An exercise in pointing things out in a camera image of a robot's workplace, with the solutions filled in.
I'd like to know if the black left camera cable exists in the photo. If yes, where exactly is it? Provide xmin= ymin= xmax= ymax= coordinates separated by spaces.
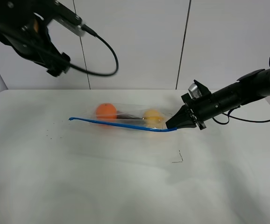
xmin=0 ymin=21 xmax=119 ymax=77

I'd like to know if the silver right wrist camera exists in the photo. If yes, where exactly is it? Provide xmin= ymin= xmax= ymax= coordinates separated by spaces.
xmin=188 ymin=83 xmax=202 ymax=98

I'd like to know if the purple eggplant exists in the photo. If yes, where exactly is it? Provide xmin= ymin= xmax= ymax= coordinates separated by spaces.
xmin=116 ymin=113 xmax=143 ymax=120

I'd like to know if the clear blue-zip plastic bag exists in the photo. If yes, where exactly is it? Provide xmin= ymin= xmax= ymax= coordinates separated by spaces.
xmin=69 ymin=103 xmax=177 ymax=133

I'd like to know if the yellow pear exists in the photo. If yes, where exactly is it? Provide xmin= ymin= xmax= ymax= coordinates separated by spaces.
xmin=142 ymin=109 xmax=165 ymax=129

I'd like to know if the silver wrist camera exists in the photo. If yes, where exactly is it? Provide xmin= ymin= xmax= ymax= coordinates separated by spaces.
xmin=54 ymin=0 xmax=87 ymax=37
xmin=188 ymin=83 xmax=202 ymax=98

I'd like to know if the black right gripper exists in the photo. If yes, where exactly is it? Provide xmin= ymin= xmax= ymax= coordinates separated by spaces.
xmin=166 ymin=80 xmax=219 ymax=130

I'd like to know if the orange fruit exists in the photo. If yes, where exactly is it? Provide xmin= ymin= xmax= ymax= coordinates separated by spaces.
xmin=95 ymin=103 xmax=117 ymax=120

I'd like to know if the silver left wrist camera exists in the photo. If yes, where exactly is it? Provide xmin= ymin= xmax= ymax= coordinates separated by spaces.
xmin=54 ymin=0 xmax=87 ymax=37

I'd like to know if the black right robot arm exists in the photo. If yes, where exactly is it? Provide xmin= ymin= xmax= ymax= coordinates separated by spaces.
xmin=166 ymin=59 xmax=270 ymax=130

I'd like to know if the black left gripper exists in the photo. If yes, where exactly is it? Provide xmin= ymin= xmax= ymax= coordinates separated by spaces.
xmin=0 ymin=0 xmax=71 ymax=77

